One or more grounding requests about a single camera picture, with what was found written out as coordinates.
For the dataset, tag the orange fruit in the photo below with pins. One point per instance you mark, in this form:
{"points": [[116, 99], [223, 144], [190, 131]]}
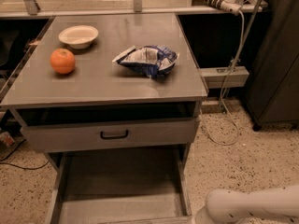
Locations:
{"points": [[62, 61]]}

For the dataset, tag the grey top drawer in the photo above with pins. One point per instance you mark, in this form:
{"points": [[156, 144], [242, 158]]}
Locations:
{"points": [[105, 135]]}

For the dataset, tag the grey drawer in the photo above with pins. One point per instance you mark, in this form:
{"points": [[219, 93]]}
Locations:
{"points": [[137, 185], [105, 135]]}

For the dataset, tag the grey drawer cabinet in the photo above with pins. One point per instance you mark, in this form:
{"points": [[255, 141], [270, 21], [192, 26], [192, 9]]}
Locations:
{"points": [[99, 90]]}

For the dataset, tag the grey back shelf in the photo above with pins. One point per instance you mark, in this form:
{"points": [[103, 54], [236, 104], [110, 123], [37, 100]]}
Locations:
{"points": [[124, 0]]}

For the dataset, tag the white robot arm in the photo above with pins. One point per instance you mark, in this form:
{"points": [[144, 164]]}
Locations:
{"points": [[224, 206]]}

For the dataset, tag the grey metal rail beam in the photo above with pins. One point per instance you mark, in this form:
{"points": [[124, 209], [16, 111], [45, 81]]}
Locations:
{"points": [[221, 77]]}

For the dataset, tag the white power strip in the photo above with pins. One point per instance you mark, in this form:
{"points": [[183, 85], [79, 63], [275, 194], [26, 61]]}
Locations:
{"points": [[225, 5]]}

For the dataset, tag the white bowl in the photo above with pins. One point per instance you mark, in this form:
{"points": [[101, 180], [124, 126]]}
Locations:
{"points": [[78, 37]]}

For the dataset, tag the blue white chip bag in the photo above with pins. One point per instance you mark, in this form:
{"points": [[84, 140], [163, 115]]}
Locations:
{"points": [[151, 61]]}

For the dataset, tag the dark grey cabinet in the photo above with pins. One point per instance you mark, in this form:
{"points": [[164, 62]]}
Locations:
{"points": [[271, 93]]}

